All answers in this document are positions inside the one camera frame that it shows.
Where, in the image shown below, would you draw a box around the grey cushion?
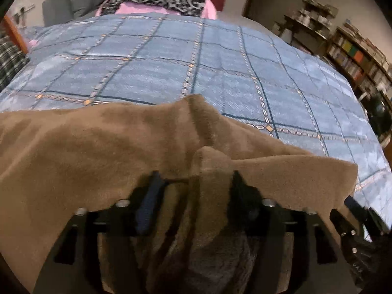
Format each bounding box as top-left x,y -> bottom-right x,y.
42,0 -> 123,27

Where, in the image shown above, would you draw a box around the black chair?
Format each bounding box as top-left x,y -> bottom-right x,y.
363,93 -> 392,140

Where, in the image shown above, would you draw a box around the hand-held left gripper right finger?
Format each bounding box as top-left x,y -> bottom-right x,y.
230,170 -> 359,294

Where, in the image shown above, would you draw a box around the plaid pillow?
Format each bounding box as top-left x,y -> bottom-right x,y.
0,35 -> 31,93

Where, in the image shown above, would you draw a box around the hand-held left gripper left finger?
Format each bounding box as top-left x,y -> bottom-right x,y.
32,171 -> 168,294

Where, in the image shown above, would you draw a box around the pink cloth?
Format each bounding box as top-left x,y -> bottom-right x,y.
94,0 -> 218,19

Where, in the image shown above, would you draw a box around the brown fleece pants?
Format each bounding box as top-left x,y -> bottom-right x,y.
0,93 -> 359,294

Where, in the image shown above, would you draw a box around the bookshelf with books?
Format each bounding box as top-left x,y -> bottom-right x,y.
324,21 -> 392,101

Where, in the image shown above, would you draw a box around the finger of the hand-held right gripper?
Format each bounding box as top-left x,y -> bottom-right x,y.
329,209 -> 359,243
343,195 -> 383,232

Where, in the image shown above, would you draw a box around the blue checked blanket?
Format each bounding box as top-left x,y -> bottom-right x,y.
0,12 -> 392,230

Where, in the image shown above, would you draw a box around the small shelf rack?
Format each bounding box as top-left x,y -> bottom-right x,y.
272,0 -> 339,55

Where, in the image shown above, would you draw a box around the wooden bed frame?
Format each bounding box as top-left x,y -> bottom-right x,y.
2,15 -> 30,54

